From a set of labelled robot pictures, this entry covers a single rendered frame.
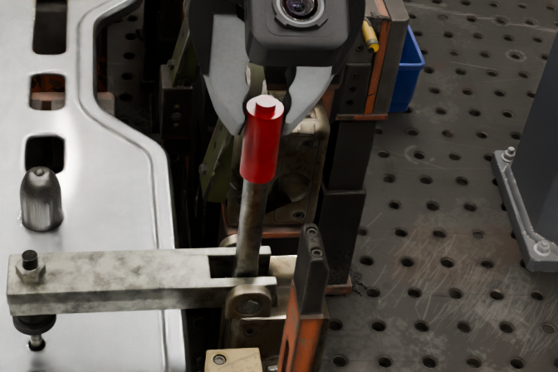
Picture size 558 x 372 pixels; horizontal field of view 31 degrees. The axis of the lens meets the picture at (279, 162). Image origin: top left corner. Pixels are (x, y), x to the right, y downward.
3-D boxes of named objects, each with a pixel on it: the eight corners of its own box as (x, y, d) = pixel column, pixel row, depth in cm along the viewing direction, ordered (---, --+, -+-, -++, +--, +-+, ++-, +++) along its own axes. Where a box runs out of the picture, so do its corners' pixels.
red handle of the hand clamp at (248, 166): (224, 261, 70) (242, 79, 60) (255, 261, 71) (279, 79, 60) (230, 308, 67) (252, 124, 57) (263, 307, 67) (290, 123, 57)
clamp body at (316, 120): (187, 354, 108) (208, 72, 84) (292, 349, 110) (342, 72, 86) (194, 427, 101) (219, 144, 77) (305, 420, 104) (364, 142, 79)
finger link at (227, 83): (231, 86, 64) (258, -41, 59) (242, 146, 60) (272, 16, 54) (183, 82, 64) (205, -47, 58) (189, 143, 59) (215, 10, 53)
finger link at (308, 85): (316, 82, 65) (320, -44, 59) (333, 141, 61) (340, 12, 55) (268, 86, 65) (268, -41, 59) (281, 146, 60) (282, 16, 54)
